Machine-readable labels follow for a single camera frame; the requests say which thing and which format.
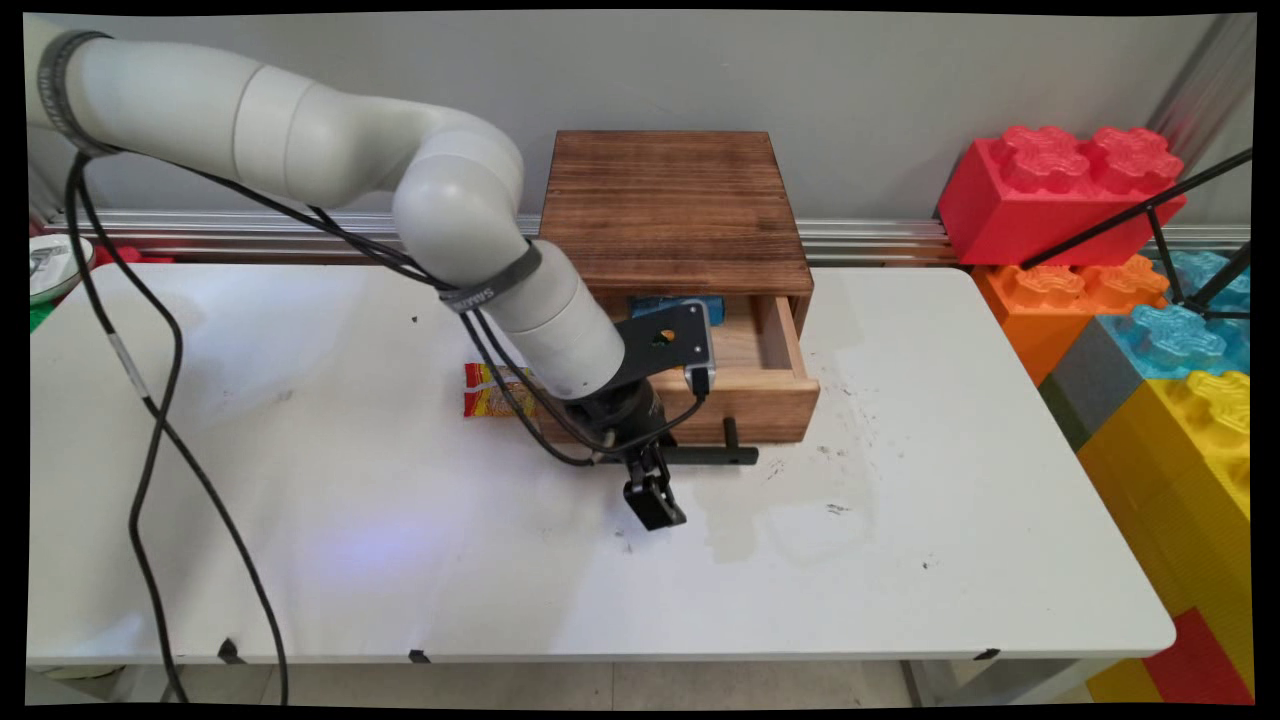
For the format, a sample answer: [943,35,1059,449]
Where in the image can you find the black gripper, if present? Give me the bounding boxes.
[566,382,690,531]

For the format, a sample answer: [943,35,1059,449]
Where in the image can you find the wooden drawer with black handle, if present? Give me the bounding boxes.
[538,294,822,469]

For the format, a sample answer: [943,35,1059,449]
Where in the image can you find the red yellow snack packet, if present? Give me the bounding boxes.
[463,361,542,420]

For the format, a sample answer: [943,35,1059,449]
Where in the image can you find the blue packet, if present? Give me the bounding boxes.
[627,294,727,323]

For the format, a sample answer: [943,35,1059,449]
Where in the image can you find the brown wooden drawer cabinet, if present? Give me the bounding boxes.
[537,130,815,329]

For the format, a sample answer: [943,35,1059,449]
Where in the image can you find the big orange building block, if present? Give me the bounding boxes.
[972,254,1171,387]

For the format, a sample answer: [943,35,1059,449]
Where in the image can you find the big grey building block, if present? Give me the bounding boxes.
[1040,318,1147,452]

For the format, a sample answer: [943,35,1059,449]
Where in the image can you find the big red building block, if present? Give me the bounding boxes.
[937,125,1189,269]

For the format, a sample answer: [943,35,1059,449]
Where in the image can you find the big yellow building block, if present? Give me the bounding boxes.
[1078,370,1253,693]

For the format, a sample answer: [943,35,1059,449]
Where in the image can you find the black tripod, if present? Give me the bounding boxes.
[1019,148,1254,322]

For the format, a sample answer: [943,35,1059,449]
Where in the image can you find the big blue building block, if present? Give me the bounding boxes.
[1100,250,1252,382]

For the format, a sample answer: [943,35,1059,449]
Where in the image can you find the small red building block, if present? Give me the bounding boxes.
[1143,608,1254,704]

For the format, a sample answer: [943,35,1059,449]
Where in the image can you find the white round plate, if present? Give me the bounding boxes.
[29,234,96,305]

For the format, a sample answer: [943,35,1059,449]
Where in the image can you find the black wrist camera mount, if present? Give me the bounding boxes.
[611,299,717,398]

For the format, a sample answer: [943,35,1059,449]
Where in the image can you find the grey velcro strap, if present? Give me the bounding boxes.
[37,29,117,158]
[439,239,544,315]

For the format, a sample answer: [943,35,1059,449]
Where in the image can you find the horizontal aluminium rail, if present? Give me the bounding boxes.
[44,209,1251,267]

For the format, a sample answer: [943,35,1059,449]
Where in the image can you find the plain black cable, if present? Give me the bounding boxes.
[62,148,601,704]

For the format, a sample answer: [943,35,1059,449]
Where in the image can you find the black cable with white label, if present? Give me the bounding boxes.
[62,148,713,704]

